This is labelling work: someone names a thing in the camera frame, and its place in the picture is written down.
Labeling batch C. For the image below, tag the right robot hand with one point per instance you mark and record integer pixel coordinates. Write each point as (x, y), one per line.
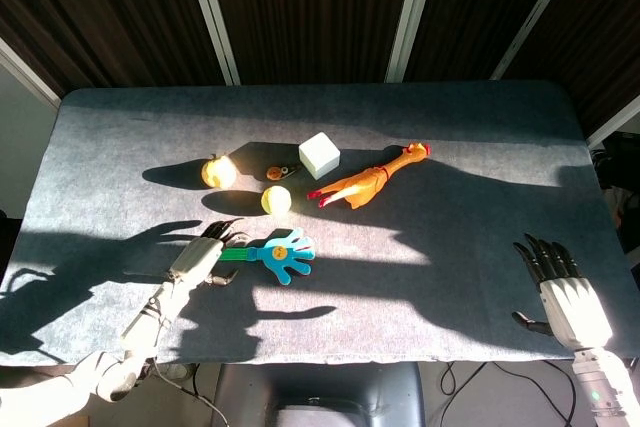
(572, 302)

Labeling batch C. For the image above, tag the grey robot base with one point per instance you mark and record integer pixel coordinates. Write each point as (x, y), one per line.
(320, 392)

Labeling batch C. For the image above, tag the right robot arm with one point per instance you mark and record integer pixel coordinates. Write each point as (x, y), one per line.
(605, 387)

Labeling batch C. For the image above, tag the white partition post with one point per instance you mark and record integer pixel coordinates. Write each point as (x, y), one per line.
(615, 119)
(27, 72)
(537, 12)
(412, 12)
(212, 12)

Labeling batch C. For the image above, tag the orange rubber chicken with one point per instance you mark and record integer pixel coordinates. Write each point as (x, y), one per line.
(367, 182)

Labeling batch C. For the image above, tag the blue hand clapper toy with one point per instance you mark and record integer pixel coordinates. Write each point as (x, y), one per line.
(280, 257)

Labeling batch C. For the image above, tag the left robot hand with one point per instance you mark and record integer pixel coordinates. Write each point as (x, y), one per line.
(197, 259)

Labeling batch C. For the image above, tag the grey table cloth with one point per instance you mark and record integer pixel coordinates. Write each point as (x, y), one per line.
(425, 272)

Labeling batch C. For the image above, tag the black equipment pile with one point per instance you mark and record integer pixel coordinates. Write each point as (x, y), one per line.
(620, 172)

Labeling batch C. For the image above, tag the white cube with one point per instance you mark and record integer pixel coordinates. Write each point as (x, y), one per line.
(320, 154)

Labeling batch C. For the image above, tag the yellow ball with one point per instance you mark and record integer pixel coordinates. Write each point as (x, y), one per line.
(276, 200)

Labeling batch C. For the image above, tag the yellow apple toy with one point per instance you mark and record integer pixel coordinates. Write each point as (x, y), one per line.
(217, 173)

